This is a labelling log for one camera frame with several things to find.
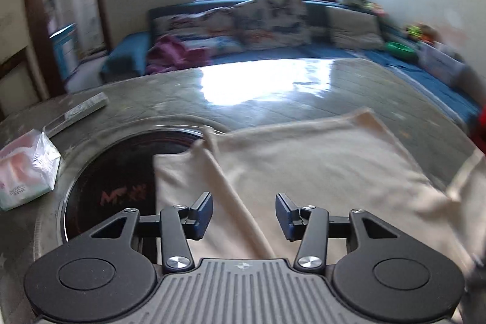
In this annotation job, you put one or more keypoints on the blue sofa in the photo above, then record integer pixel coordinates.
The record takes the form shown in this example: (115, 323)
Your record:
(341, 58)

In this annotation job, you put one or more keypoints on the round black induction cooker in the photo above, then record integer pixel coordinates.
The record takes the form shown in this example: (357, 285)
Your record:
(110, 176)

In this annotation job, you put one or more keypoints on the green bowl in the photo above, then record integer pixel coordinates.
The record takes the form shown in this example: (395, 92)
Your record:
(399, 50)

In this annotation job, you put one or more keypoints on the blue cabinet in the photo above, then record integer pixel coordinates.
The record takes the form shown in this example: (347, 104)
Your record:
(65, 50)

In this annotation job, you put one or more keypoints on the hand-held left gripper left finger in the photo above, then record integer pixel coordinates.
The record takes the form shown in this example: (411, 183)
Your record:
(204, 214)

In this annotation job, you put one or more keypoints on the purple cloth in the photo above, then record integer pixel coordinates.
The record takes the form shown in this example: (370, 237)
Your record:
(171, 56)

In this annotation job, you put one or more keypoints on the dark wooden door frame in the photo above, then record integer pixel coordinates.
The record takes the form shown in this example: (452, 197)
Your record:
(38, 12)

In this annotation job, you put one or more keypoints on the grey cushion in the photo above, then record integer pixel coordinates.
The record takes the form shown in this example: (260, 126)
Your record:
(355, 28)

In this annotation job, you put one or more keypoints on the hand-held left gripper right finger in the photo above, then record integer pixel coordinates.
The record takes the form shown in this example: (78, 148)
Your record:
(284, 217)

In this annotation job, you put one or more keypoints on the white storage box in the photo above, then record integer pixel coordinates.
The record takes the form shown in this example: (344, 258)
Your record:
(442, 62)

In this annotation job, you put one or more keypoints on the grey remote control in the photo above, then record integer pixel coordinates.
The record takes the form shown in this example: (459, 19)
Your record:
(76, 112)

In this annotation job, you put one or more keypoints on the colourful toy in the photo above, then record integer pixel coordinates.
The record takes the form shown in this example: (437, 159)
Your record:
(419, 32)

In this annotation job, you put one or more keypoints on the butterfly print cushion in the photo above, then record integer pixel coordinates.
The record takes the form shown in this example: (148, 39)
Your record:
(273, 20)
(197, 31)

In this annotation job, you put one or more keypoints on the cream garment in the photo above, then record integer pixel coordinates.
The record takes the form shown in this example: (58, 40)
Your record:
(303, 164)

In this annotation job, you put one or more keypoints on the white tissue pack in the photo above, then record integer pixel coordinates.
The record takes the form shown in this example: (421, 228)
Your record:
(26, 172)

